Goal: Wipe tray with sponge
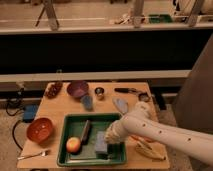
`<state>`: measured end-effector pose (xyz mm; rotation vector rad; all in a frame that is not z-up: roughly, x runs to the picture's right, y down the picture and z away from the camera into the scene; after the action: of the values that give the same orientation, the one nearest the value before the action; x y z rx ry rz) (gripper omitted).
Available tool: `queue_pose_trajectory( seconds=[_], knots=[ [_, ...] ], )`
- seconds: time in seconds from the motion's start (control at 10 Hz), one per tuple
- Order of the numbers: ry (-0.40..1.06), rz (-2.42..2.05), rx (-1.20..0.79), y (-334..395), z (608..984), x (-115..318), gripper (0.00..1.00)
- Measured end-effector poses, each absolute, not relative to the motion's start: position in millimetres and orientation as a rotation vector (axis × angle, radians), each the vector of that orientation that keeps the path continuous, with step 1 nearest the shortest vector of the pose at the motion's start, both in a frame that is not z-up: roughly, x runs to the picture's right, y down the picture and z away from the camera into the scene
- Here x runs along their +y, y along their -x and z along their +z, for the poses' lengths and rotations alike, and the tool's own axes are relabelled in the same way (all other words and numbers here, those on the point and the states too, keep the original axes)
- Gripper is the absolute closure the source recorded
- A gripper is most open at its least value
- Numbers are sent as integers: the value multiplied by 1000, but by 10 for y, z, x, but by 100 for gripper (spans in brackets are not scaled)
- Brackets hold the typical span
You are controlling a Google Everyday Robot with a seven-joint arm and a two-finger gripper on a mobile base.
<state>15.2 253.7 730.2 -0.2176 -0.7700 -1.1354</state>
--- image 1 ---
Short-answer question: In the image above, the black cable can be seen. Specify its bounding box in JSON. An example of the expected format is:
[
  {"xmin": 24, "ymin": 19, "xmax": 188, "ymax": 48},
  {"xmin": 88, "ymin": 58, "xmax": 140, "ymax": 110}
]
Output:
[{"xmin": 12, "ymin": 119, "xmax": 28, "ymax": 151}]

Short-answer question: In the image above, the orange bowl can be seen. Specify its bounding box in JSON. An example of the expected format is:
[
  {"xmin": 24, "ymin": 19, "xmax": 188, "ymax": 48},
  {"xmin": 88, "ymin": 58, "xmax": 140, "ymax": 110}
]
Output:
[{"xmin": 26, "ymin": 118, "xmax": 54, "ymax": 144}]

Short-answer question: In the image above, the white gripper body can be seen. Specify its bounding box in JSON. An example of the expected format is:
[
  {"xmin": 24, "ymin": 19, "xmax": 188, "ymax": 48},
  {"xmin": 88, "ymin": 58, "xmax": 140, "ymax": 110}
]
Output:
[{"xmin": 104, "ymin": 120, "xmax": 126, "ymax": 144}]

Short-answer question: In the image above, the small metal cup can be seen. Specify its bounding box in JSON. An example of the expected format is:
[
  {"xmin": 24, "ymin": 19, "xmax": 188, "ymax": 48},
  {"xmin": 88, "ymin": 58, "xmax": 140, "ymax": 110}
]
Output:
[{"xmin": 95, "ymin": 87, "xmax": 104, "ymax": 100}]

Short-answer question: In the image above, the blue box on floor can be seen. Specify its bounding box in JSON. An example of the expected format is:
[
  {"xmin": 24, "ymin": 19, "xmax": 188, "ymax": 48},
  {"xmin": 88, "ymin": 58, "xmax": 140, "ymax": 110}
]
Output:
[{"xmin": 23, "ymin": 105, "xmax": 38, "ymax": 123}]

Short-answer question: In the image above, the blue sponge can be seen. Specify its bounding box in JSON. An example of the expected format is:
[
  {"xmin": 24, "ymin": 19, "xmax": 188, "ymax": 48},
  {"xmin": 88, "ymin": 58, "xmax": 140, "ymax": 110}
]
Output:
[{"xmin": 94, "ymin": 131, "xmax": 108, "ymax": 154}]

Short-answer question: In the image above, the wooden table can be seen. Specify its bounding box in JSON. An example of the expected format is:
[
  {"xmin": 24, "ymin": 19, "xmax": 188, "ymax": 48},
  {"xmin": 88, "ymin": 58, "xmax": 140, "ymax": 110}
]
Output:
[{"xmin": 17, "ymin": 82, "xmax": 170, "ymax": 171}]

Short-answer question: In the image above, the small round tin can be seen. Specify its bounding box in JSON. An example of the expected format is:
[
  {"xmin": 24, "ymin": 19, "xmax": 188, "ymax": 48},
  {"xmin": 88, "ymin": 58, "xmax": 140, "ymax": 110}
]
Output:
[{"xmin": 138, "ymin": 93, "xmax": 150, "ymax": 102}]

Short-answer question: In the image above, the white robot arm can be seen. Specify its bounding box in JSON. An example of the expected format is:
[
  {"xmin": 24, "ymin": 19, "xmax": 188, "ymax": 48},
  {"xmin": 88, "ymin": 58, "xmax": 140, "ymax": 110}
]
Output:
[{"xmin": 104, "ymin": 101, "xmax": 213, "ymax": 166}]

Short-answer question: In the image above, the yellow banana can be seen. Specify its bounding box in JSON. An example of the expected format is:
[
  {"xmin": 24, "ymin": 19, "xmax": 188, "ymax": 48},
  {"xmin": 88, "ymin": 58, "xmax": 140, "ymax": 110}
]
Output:
[{"xmin": 135, "ymin": 142, "xmax": 166, "ymax": 161}]

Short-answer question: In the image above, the green plastic tray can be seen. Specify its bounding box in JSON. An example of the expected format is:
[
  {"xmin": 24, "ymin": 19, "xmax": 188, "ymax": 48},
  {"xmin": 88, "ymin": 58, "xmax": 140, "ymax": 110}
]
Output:
[{"xmin": 57, "ymin": 113, "xmax": 126, "ymax": 167}]

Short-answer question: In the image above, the red yellow apple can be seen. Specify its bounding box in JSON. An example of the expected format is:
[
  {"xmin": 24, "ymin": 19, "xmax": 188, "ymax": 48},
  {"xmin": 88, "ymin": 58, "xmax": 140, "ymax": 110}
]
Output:
[{"xmin": 66, "ymin": 137, "xmax": 81, "ymax": 153}]

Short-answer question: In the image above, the dark brush bar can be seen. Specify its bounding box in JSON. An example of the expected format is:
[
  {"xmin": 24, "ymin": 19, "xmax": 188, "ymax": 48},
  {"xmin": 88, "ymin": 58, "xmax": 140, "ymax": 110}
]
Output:
[{"xmin": 81, "ymin": 120, "xmax": 91, "ymax": 144}]

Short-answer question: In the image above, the blue grey cup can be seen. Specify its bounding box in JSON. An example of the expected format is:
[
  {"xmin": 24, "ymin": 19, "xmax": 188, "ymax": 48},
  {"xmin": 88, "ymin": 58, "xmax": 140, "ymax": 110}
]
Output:
[{"xmin": 81, "ymin": 95, "xmax": 93, "ymax": 111}]

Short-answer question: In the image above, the purple bowl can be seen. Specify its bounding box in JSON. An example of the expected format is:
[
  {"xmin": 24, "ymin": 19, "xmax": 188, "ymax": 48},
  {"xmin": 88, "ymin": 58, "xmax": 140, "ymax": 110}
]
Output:
[{"xmin": 67, "ymin": 80, "xmax": 89, "ymax": 98}]

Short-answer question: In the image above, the black handled knife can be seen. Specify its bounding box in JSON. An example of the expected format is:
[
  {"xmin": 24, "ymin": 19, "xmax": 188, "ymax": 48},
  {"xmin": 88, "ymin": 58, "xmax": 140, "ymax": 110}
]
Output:
[{"xmin": 114, "ymin": 88, "xmax": 142, "ymax": 94}]

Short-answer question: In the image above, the orange carrot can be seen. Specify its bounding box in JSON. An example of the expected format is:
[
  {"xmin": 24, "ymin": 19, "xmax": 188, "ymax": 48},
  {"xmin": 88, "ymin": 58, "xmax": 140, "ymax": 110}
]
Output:
[{"xmin": 130, "ymin": 135, "xmax": 148, "ymax": 142}]

